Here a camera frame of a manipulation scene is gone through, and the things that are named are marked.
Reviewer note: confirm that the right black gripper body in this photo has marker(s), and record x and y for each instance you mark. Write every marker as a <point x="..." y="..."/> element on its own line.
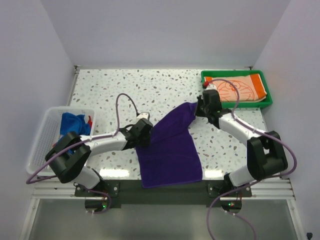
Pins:
<point x="201" y="110"/>

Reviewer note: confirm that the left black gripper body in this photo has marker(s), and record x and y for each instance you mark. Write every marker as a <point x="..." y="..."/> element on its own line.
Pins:
<point x="144" y="140"/>

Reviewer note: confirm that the purple towel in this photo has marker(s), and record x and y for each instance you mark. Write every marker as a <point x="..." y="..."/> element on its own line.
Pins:
<point x="171" y="157"/>

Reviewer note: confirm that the orange Doraemon towel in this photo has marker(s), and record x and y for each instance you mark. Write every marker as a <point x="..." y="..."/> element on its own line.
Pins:
<point x="250" y="88"/>

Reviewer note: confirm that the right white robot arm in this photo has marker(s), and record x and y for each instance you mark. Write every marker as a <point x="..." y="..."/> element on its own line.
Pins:
<point x="265" y="155"/>

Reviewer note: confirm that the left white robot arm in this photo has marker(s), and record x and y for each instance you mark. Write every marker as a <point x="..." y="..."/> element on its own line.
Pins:
<point x="68" y="157"/>

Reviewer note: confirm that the teal and red towel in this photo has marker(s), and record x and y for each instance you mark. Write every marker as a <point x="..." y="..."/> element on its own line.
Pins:
<point x="90" y="121"/>

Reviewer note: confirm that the green plastic tray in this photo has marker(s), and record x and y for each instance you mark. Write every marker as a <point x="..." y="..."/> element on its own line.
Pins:
<point x="236" y="73"/>

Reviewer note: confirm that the blue towel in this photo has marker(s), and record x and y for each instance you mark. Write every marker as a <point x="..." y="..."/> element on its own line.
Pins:
<point x="74" y="123"/>

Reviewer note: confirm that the white plastic basket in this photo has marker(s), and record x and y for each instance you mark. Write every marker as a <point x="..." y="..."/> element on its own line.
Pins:
<point x="49" y="133"/>

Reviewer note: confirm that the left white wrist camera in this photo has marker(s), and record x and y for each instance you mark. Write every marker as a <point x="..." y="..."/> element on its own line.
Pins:
<point x="143" y="115"/>

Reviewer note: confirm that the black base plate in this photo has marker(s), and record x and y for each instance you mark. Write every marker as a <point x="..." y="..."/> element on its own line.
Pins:
<point x="115" y="193"/>

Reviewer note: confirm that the aluminium rail frame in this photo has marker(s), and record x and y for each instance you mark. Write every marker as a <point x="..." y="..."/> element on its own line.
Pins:
<point x="270" y="189"/>

